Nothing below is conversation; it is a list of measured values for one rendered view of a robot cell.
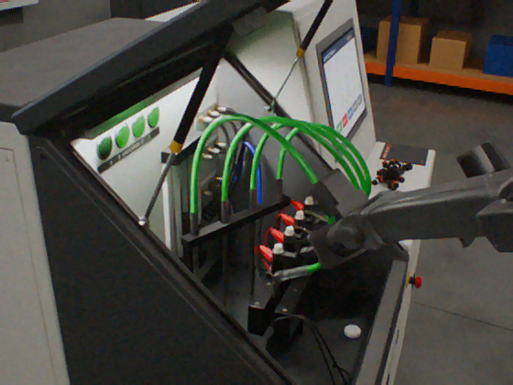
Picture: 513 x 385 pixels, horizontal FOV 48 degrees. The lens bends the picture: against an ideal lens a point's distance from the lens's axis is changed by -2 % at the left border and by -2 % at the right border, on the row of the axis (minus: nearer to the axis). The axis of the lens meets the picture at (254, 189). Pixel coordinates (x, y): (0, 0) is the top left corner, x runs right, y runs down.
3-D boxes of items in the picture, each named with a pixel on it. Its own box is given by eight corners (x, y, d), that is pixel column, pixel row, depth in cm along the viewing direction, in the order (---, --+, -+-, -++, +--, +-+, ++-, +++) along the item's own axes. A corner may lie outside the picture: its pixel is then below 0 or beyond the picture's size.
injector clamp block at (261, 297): (287, 367, 134) (290, 314, 127) (246, 356, 137) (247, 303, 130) (325, 286, 162) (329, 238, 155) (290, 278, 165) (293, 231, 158)
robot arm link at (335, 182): (360, 246, 81) (406, 212, 83) (311, 180, 83) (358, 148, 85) (338, 258, 93) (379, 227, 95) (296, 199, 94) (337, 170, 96)
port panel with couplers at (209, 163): (209, 214, 152) (206, 100, 138) (197, 213, 153) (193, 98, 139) (228, 193, 163) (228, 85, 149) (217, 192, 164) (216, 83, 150)
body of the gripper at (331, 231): (305, 236, 100) (318, 226, 93) (354, 214, 103) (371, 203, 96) (321, 271, 99) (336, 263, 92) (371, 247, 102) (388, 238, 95)
